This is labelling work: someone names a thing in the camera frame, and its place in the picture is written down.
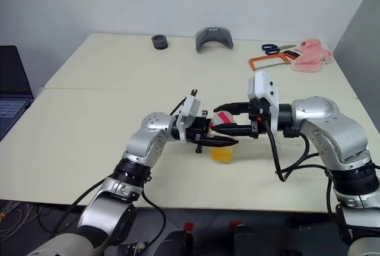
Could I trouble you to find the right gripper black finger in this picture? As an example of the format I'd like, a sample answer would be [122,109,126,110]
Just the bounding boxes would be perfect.
[213,102,251,115]
[217,122,254,137]

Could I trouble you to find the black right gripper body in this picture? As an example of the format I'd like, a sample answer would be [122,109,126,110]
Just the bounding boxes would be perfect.
[248,98,270,140]

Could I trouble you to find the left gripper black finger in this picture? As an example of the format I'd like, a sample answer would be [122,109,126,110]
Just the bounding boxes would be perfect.
[204,136,239,148]

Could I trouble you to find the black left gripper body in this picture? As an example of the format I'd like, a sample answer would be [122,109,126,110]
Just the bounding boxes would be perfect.
[185,110,213,154]

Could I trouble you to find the clear bottle with red label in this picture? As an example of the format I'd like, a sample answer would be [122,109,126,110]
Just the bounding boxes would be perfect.
[207,112,237,164]

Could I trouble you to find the orange hacksaw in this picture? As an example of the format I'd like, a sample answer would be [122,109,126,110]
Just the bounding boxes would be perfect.
[248,49,300,71]

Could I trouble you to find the grey curved visor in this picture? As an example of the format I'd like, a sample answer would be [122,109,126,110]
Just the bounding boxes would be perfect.
[195,26,235,53]

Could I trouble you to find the pink cloth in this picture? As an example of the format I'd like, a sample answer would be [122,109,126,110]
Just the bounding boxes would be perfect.
[292,38,334,73]

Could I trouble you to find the black round cap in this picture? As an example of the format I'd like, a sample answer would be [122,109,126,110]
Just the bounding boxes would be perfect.
[151,34,169,50]

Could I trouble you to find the dark rounded shape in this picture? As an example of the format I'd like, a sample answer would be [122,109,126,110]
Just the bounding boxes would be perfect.
[154,229,194,256]
[233,225,268,256]

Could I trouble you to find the dark laptop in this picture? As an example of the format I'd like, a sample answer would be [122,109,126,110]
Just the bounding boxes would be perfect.
[0,45,35,143]

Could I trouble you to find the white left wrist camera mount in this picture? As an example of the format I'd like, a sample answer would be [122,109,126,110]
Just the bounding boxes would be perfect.
[176,95,202,144]

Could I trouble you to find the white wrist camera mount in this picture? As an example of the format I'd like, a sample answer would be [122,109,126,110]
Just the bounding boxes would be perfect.
[247,71,280,134]
[176,95,202,144]

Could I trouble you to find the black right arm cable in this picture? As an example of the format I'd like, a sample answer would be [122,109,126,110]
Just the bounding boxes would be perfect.
[261,118,357,246]

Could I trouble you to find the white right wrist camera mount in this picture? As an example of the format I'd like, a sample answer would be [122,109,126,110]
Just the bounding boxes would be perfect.
[247,71,280,134]

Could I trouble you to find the blue handled scissors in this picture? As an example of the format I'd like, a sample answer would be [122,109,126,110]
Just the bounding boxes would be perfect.
[261,43,297,55]

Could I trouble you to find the black metal bracket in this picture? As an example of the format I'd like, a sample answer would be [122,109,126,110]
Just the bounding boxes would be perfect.
[117,241,149,256]

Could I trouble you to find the tangled white cables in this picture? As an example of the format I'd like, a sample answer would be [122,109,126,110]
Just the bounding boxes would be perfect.
[0,201,39,241]

